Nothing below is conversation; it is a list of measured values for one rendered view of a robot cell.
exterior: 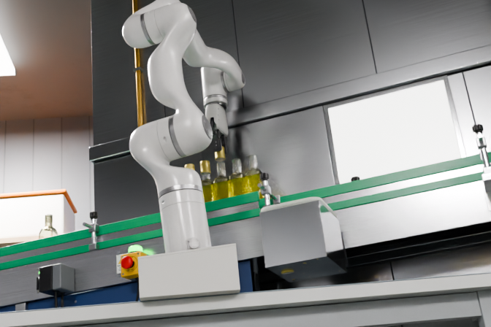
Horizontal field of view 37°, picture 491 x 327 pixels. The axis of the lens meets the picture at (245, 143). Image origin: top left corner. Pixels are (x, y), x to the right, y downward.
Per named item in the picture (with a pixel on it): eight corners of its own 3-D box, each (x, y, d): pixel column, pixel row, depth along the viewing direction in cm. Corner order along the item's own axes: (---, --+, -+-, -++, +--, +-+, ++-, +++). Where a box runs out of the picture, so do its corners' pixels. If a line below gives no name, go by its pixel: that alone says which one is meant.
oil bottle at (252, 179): (271, 231, 237) (264, 170, 246) (266, 227, 232) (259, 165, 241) (255, 234, 239) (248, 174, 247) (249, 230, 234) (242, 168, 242)
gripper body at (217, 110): (211, 113, 264) (214, 141, 259) (199, 102, 255) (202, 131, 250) (231, 108, 262) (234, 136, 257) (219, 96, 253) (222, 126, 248)
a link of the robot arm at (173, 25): (167, 169, 207) (221, 154, 203) (148, 153, 197) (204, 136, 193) (152, 27, 230) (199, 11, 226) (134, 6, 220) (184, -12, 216)
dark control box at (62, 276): (74, 293, 234) (74, 267, 237) (60, 289, 227) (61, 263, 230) (52, 298, 236) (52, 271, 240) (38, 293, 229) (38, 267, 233)
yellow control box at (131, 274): (152, 278, 226) (150, 255, 229) (140, 274, 219) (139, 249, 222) (131, 282, 228) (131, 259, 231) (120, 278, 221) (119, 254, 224)
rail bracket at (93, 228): (101, 251, 238) (101, 212, 243) (89, 246, 231) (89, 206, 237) (90, 253, 239) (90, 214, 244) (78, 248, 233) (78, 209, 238)
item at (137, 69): (146, 135, 283) (139, -20, 311) (142, 132, 280) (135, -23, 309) (139, 136, 284) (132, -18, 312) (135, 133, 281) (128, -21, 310)
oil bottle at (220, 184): (238, 238, 241) (232, 177, 249) (231, 233, 236) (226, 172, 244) (222, 241, 242) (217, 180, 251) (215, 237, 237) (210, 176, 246)
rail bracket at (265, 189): (284, 220, 229) (279, 183, 234) (267, 206, 215) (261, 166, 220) (275, 222, 230) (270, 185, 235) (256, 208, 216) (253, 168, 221)
